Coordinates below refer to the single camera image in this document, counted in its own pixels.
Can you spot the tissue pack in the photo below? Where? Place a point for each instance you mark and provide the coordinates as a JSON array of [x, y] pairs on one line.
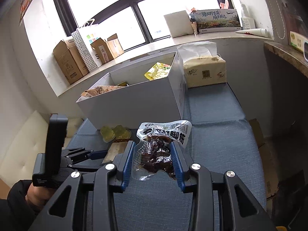
[[201, 64]]

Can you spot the black left jacket sleeve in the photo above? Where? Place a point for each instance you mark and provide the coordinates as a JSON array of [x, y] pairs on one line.
[[16, 213]]

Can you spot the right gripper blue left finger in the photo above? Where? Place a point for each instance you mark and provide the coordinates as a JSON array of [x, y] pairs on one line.
[[128, 158]]

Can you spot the green white box on shelf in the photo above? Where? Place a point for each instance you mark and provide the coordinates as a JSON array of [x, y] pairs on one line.
[[297, 41]]

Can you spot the printed landscape gift box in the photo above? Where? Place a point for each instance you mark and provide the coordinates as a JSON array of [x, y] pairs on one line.
[[216, 20]]

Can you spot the left hand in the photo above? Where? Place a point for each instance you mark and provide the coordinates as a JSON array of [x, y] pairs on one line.
[[37, 197]]

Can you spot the pink cartoon snack bag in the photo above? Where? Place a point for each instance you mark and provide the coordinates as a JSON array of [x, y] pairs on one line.
[[101, 89]]

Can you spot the yellow jelly cup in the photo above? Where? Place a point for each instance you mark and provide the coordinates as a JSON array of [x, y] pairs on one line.
[[121, 133], [107, 133]]

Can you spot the tall brown cardboard box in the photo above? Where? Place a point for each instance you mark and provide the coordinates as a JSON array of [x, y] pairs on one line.
[[70, 60]]

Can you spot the small orange bread packet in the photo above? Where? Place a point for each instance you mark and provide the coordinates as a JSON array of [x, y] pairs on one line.
[[115, 149]]

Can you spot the window frame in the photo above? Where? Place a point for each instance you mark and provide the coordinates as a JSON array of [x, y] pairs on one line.
[[132, 4]]

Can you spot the yellow snack pouch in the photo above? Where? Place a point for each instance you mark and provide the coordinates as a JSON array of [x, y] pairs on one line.
[[158, 71]]

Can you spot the clear dark meat snack packet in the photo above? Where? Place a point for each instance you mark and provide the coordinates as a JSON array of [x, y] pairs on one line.
[[153, 153]]

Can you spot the white polka dot paper bag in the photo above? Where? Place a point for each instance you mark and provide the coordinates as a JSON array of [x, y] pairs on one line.
[[83, 38]]

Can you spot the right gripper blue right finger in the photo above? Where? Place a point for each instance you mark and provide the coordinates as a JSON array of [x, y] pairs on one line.
[[177, 156]]

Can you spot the white cardboard storage box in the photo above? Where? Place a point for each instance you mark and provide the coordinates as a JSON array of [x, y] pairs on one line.
[[142, 100]]

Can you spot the white spray bottle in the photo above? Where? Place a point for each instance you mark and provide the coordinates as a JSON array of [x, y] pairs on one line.
[[247, 21]]

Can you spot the cream tufted sofa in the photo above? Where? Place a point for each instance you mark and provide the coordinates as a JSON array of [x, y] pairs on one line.
[[19, 160]]

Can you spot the white tube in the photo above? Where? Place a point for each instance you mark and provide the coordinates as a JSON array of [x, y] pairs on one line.
[[257, 32]]

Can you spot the open small cardboard box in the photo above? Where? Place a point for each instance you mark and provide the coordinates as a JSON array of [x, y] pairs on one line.
[[107, 50]]

